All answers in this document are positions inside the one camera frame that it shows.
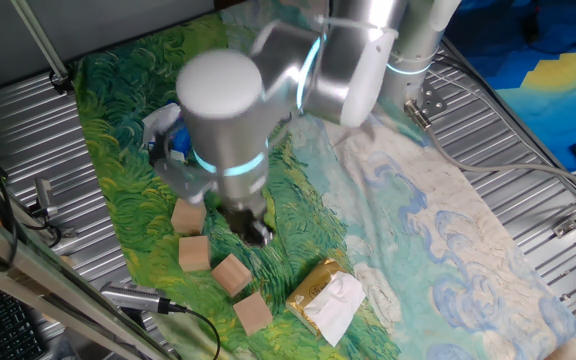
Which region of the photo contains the grey metal pole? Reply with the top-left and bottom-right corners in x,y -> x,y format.
9,0 -> 74,96

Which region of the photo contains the green blue painting print cloth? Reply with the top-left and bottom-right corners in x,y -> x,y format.
70,0 -> 576,360

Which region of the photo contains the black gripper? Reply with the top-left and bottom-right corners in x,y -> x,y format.
219,199 -> 275,247

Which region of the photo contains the black camera cable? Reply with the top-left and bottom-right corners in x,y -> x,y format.
183,306 -> 222,360

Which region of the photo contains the blue mat with yellow sun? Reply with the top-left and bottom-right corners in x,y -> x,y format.
442,0 -> 576,174

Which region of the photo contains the aluminium frame bar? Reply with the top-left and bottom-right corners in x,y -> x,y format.
0,198 -> 182,360

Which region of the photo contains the metal base plate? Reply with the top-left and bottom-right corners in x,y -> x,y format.
416,79 -> 449,120

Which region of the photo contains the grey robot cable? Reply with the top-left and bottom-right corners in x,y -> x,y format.
402,98 -> 576,201

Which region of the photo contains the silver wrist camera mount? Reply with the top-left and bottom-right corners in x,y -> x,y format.
150,144 -> 209,206

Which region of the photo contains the wooden cube block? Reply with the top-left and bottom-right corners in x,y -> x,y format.
210,253 -> 254,299
170,198 -> 208,237
232,291 -> 274,337
177,235 -> 212,273

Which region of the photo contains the gold tissue pack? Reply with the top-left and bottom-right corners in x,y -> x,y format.
285,257 -> 368,348

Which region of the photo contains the silver ribbed camera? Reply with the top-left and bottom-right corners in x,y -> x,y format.
99,280 -> 188,316

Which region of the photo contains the blue tissue pack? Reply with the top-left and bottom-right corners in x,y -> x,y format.
141,101 -> 193,164

